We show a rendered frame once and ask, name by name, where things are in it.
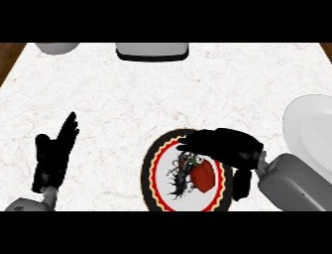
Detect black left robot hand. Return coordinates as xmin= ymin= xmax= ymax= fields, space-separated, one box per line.
xmin=31 ymin=111 xmax=81 ymax=194

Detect plain white plate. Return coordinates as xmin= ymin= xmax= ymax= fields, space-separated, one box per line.
xmin=280 ymin=93 xmax=332 ymax=201

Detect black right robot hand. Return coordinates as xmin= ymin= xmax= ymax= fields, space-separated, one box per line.
xmin=176 ymin=127 xmax=266 ymax=202

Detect black red patterned plate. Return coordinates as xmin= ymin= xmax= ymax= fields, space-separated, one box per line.
xmin=139 ymin=128 xmax=235 ymax=212

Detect grey round bowl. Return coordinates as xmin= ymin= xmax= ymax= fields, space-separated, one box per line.
xmin=34 ymin=43 xmax=81 ymax=56

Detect grey black appliance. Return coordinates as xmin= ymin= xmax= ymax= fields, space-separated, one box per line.
xmin=114 ymin=43 xmax=190 ymax=63

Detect red bell pepper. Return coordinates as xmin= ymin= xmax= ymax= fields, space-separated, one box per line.
xmin=189 ymin=159 xmax=218 ymax=194

